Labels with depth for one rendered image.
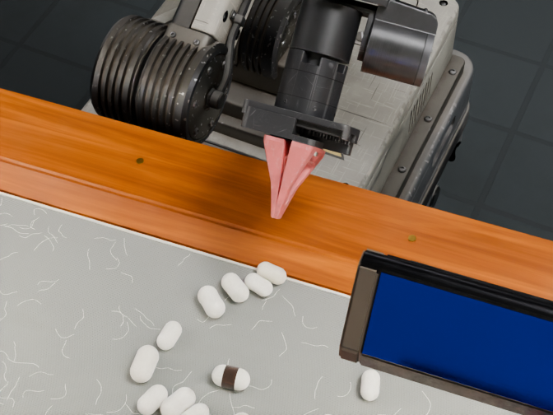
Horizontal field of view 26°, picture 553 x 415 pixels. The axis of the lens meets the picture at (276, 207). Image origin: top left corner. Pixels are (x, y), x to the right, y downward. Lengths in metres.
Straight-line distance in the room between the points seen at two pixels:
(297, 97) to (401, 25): 0.11
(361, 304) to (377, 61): 0.36
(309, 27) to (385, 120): 0.64
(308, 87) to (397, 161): 0.74
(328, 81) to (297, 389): 0.29
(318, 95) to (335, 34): 0.06
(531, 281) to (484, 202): 1.05
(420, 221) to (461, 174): 1.06
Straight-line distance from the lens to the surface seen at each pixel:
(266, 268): 1.21
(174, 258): 1.24
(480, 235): 1.24
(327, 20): 1.09
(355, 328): 0.80
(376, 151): 1.68
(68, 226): 1.28
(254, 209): 1.24
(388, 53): 1.09
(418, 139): 1.85
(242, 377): 1.14
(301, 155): 1.08
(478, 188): 2.27
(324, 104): 1.09
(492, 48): 2.53
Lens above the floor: 1.74
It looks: 52 degrees down
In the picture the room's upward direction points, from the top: straight up
